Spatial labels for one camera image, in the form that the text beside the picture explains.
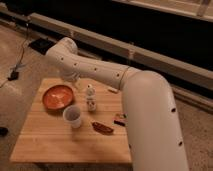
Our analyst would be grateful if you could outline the wooden folding table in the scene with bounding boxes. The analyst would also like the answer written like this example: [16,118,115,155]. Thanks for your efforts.
[10,78,131,170]

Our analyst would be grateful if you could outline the dark red box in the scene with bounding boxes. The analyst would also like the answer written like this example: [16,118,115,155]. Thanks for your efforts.
[114,114,126,126]

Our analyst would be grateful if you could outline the small white bottle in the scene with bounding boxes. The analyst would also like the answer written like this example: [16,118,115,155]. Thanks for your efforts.
[86,84,96,112]

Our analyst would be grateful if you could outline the long metal floor rail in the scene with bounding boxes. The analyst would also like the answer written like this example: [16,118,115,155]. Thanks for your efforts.
[0,7,213,111]

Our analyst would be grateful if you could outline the black cable with plug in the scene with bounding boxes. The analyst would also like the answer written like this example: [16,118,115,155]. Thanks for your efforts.
[7,19,31,82]

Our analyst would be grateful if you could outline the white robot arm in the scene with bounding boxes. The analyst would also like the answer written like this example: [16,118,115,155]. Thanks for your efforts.
[45,37,189,171]

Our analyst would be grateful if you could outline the white plastic cup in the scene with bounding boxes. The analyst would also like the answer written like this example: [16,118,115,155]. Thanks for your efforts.
[63,105,82,128]

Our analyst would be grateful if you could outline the orange ceramic bowl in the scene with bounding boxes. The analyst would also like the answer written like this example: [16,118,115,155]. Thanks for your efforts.
[42,85,74,110]

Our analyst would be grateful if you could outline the black flat floor plate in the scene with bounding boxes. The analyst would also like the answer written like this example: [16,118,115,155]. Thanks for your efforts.
[29,38,55,55]

